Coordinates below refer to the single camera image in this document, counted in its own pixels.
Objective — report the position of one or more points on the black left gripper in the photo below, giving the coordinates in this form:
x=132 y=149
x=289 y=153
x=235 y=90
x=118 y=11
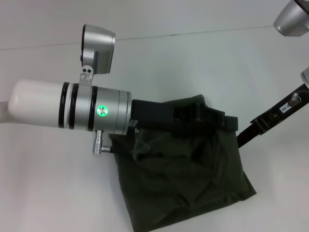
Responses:
x=173 y=112

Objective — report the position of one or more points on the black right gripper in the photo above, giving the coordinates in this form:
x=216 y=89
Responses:
x=281 y=112

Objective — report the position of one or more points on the dark green FREE T-shirt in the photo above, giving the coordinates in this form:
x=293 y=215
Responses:
x=181 y=174

